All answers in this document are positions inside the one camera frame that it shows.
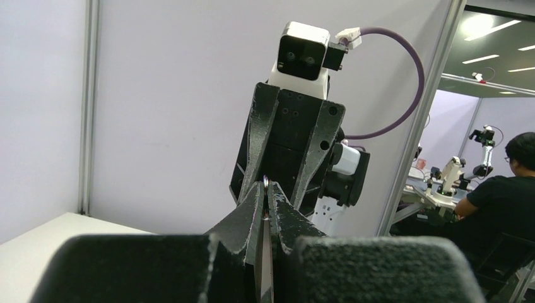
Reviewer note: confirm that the person in black shirt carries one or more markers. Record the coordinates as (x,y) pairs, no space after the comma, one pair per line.
(499,205)

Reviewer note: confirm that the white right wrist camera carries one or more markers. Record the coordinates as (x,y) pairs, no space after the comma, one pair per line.
(306,54)

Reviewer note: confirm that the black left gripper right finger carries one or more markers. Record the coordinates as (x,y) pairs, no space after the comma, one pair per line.
(309,266)

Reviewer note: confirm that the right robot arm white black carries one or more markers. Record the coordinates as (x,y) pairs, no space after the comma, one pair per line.
(343,185)

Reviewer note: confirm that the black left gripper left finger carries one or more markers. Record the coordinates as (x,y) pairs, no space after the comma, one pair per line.
(222,265)

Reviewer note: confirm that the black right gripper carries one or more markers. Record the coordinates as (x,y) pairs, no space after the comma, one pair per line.
(289,137)

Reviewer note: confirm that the metal key organizer red handle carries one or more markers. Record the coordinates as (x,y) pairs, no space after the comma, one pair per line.
(264,263)

